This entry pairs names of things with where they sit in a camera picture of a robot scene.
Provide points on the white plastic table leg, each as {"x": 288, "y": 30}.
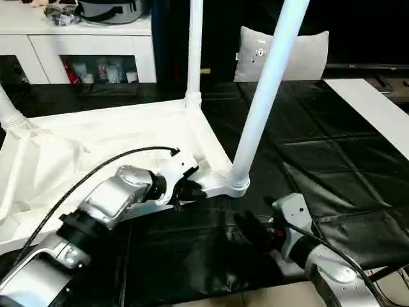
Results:
{"x": 195, "y": 48}
{"x": 9, "y": 108}
{"x": 271, "y": 80}

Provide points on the white plastic table top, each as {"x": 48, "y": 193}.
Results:
{"x": 96, "y": 137}

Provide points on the grey round bag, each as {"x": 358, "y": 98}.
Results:
{"x": 112, "y": 11}

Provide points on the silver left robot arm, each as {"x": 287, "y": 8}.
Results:
{"x": 96, "y": 204}

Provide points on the white flat board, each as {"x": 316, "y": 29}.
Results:
{"x": 374, "y": 108}

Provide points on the dark clutter pile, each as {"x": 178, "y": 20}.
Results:
{"x": 60, "y": 16}

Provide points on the grey cushion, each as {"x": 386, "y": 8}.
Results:
{"x": 310, "y": 60}

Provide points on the thin black metal rail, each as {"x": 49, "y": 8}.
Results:
{"x": 367, "y": 66}

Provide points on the white cabinet with glass doors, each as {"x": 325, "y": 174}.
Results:
{"x": 80, "y": 44}

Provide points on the small tan block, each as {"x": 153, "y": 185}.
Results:
{"x": 205, "y": 70}

